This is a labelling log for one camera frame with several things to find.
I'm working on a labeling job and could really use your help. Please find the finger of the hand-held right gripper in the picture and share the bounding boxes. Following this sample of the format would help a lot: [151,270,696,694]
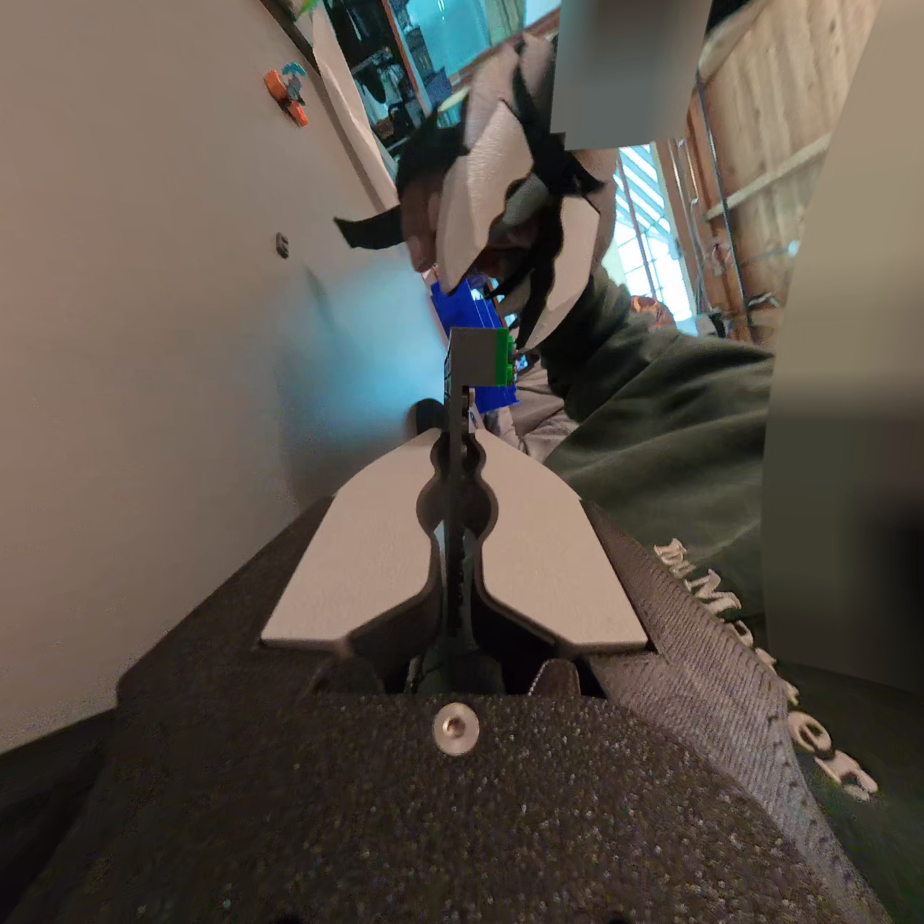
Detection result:
[439,107,539,295]
[518,195,603,353]

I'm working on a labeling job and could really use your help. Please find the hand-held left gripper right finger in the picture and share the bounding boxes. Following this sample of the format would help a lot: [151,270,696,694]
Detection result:
[471,432,651,654]

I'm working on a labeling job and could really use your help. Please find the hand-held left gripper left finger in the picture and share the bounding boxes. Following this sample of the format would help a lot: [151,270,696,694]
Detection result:
[258,428,445,651]

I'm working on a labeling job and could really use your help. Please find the grey toy brick plate model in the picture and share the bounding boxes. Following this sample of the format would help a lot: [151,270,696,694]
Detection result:
[442,325,519,651]

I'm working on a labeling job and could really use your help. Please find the person's right forearm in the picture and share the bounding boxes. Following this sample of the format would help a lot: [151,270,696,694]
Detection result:
[538,263,777,463]

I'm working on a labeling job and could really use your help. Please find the person's right hand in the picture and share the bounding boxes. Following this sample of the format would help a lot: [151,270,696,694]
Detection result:
[397,143,464,274]

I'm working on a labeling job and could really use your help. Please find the bright window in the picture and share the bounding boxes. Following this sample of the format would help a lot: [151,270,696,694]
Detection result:
[612,143,700,320]

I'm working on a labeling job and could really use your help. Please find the green sweater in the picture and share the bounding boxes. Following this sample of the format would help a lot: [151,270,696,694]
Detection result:
[545,404,924,924]

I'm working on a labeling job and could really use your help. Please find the grey trousers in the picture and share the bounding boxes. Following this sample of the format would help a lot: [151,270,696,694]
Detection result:
[497,363,580,464]

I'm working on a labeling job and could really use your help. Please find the teal lit glass pane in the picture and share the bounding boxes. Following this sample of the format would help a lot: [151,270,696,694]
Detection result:
[323,0,562,158]

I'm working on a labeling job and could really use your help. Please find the orange and teal toy pieces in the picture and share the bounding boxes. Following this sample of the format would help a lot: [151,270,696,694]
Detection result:
[262,61,313,129]

